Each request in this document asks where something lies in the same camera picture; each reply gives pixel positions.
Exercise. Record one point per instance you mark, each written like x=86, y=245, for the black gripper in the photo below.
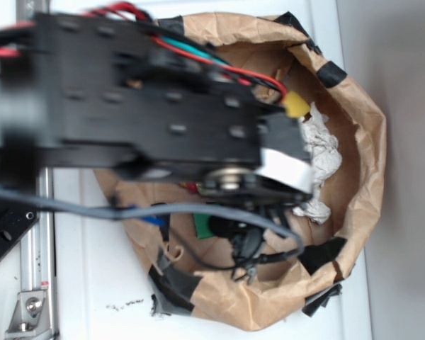
x=247, y=241

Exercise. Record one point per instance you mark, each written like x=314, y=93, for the green rectangular block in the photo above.
x=201, y=222

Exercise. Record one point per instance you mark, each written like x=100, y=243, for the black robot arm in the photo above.
x=152, y=105

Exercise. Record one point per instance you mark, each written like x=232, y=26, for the brown paper bag bin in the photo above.
x=281, y=48

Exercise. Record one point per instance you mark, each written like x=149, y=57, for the crumpled white paper towel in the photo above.
x=326, y=160

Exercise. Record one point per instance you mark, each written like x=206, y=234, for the yellow sponge wedge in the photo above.
x=295, y=105

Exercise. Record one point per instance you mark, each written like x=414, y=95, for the white tray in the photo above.
x=102, y=290

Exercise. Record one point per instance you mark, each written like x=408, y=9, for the multicolour twisted rope toy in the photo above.
x=191, y=187

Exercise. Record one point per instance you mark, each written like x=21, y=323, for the aluminium extrusion rail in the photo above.
x=38, y=269

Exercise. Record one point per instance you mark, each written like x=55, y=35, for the metal corner bracket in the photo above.
x=31, y=316

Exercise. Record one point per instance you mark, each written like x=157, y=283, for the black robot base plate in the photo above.
x=16, y=218

